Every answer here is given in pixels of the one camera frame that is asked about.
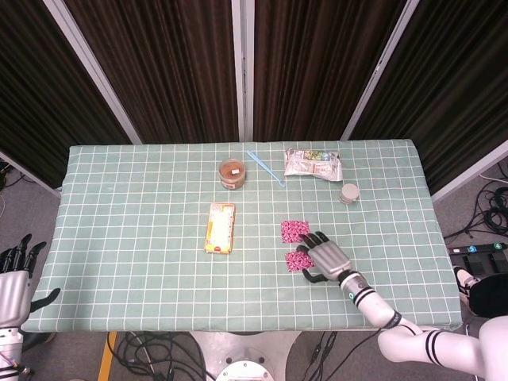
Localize left silver-black robot hand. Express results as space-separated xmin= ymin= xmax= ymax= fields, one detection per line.
xmin=0 ymin=233 xmax=61 ymax=329

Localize right silver-black robot hand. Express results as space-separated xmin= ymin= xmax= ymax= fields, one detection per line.
xmin=296 ymin=231 xmax=353 ymax=285

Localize pink patterned packet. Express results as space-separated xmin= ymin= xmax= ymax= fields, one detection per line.
xmin=284 ymin=250 xmax=315 ymax=273
xmin=280 ymin=219 xmax=311 ymax=244

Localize white-silver robot base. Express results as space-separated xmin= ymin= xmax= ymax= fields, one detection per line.
xmin=190 ymin=329 xmax=302 ymax=381

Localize small white jar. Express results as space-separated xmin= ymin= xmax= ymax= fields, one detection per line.
xmin=339 ymin=183 xmax=360 ymax=206

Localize crumpled white snack bag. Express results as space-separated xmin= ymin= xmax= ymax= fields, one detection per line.
xmin=283 ymin=148 xmax=343 ymax=183

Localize light blue plastic stick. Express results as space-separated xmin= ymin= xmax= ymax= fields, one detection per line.
xmin=246 ymin=149 xmax=287 ymax=189

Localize yellow biscuit package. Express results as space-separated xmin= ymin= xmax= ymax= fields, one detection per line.
xmin=204 ymin=202 xmax=237 ymax=255

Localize yellow floor tape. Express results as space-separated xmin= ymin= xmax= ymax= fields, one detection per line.
xmin=98 ymin=331 xmax=119 ymax=381

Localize clear jar with brown contents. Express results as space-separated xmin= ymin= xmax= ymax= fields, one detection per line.
xmin=219 ymin=157 xmax=246 ymax=190

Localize green checked tablecloth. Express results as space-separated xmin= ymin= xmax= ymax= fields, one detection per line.
xmin=20 ymin=139 xmax=464 ymax=333

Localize black-white sneaker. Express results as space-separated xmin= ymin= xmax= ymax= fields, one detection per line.
xmin=453 ymin=266 xmax=482 ymax=306

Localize black foot pedal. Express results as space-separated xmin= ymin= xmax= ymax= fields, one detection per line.
xmin=456 ymin=252 xmax=508 ymax=275

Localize person's black trouser leg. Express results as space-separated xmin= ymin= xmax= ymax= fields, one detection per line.
xmin=470 ymin=275 xmax=508 ymax=317

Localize dark brown partition panel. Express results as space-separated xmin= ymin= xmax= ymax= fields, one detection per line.
xmin=341 ymin=0 xmax=508 ymax=203
xmin=65 ymin=0 xmax=244 ymax=144
xmin=242 ymin=0 xmax=421 ymax=143
xmin=0 ymin=0 xmax=143 ymax=198

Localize black cable with connector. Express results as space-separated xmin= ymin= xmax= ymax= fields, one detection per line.
xmin=309 ymin=331 xmax=338 ymax=381

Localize thin floor cables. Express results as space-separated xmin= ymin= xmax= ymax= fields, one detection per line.
xmin=0 ymin=160 xmax=23 ymax=191

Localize black cable bundle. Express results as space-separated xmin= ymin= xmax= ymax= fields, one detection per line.
xmin=443 ymin=184 xmax=508 ymax=241
xmin=114 ymin=331 xmax=207 ymax=381

